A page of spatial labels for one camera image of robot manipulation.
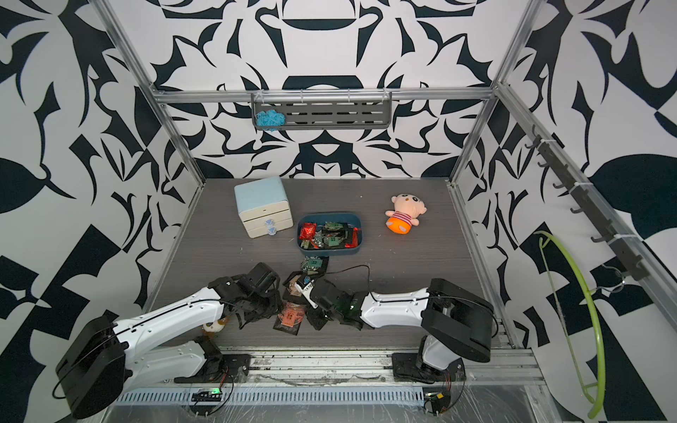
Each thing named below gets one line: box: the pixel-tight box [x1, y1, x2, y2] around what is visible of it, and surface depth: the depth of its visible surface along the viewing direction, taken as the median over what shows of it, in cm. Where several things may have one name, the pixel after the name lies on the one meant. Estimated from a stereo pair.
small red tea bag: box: [298, 222, 317, 241], surface depth 100 cm
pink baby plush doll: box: [385, 192, 428, 235], surface depth 104 cm
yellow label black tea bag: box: [282, 270, 307, 305], surface depth 89 cm
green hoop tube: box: [534, 230, 606, 419], surface depth 56 cm
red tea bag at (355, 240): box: [344, 227, 359, 249], surface depth 101 cm
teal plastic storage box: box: [296, 212, 364, 257], surface depth 100 cm
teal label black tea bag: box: [321, 222, 348, 249], surface depth 100 cm
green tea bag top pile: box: [300, 255, 330, 275], surface depth 96 cm
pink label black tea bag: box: [273, 302, 306, 336], surface depth 85 cm
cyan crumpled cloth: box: [255, 109, 287, 133], surface depth 93 cm
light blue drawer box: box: [234, 176, 294, 239], surface depth 98 cm
